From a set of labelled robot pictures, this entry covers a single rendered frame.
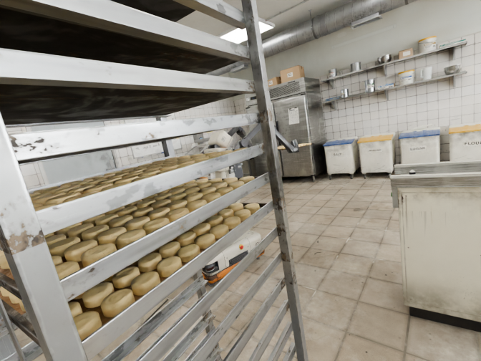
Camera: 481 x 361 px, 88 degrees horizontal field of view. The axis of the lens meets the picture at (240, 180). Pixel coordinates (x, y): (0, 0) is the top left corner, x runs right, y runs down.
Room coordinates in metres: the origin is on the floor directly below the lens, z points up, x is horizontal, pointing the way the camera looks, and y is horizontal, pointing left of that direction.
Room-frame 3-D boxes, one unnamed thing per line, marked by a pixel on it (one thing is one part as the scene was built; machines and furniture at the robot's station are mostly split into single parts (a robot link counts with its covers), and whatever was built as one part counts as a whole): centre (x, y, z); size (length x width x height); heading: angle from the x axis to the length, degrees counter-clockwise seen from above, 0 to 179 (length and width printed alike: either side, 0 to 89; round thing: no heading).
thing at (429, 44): (4.27, -3.36, 2.09); 0.25 x 0.24 x 0.21; 140
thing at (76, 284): (0.52, 0.09, 1.14); 0.64 x 0.03 x 0.03; 145
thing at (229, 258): (2.38, 0.33, 0.16); 0.67 x 0.64 x 0.25; 127
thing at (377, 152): (4.61, -2.63, 0.38); 0.64 x 0.54 x 0.77; 141
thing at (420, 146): (4.20, -3.13, 0.38); 0.64 x 0.54 x 0.77; 140
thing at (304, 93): (5.62, -1.19, 1.02); 1.40 x 0.90 x 2.05; 50
